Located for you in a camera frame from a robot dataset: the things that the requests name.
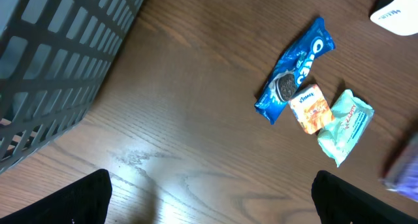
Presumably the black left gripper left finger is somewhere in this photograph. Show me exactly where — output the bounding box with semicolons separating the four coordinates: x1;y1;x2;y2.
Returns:
1;168;112;224

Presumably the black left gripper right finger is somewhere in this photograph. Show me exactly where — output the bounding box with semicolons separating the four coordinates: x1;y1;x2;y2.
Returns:
311;170;417;224

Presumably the purple sanitary pad pack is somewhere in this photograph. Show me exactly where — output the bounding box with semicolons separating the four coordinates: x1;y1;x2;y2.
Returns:
381;133;417;202

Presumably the green wet tissue pack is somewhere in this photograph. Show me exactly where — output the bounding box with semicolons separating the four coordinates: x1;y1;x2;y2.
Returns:
317;89;374;167

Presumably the orange tissue pack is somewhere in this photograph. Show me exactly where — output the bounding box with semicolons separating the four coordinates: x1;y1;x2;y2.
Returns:
289;84;335;135

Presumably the blue oreo cookie pack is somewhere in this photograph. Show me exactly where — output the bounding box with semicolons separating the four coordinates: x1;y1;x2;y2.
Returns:
254;17;336;125

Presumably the grey plastic mesh basket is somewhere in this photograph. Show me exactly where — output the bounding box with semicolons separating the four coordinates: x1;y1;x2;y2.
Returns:
1;0;144;171

